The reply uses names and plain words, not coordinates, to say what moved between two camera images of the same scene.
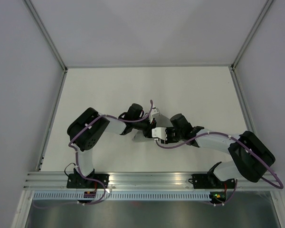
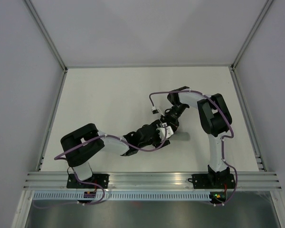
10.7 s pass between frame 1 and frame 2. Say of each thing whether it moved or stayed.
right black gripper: moved
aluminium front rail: stayed
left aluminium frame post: stayed
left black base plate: stayed
